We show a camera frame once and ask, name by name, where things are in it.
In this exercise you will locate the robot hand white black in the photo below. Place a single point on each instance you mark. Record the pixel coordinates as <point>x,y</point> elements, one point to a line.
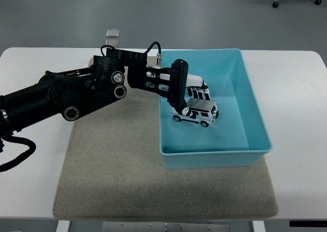
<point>194,80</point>

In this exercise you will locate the white toy car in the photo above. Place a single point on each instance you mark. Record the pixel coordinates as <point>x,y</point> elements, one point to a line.
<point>203,113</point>

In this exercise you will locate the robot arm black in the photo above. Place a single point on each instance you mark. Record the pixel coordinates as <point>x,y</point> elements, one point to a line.
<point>64,96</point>

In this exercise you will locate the blue plastic box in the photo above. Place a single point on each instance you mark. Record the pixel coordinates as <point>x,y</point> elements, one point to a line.
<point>230,135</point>

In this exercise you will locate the grey felt mat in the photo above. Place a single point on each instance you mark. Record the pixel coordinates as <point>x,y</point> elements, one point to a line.
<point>115,165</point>

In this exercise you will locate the grey metal plate with screws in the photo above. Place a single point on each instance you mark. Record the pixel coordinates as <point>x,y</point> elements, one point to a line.
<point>178,227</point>

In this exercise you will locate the white table leg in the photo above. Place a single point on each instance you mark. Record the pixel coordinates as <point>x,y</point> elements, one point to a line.
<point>258,227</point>
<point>62,227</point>

